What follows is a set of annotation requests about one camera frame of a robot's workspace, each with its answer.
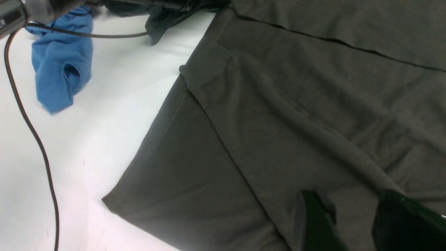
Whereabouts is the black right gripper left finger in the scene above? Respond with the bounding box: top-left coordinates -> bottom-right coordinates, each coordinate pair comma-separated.
293,190 -> 348,251

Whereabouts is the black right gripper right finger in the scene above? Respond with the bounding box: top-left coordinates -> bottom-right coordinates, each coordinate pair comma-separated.
372,190 -> 446,251

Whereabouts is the dark gray long-sleeved shirt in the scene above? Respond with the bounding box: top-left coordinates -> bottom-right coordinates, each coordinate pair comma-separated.
102,0 -> 446,251

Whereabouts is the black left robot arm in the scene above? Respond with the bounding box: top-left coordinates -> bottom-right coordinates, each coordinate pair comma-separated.
0,0 -> 198,39

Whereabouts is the dark teal crumpled garment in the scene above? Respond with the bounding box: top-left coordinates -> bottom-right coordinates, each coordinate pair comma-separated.
102,0 -> 230,45

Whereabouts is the blue crumpled garment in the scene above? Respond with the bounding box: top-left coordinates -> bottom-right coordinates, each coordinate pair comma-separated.
26,27 -> 93,114

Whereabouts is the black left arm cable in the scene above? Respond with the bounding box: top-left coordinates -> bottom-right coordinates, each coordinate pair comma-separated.
4,23 -> 164,251

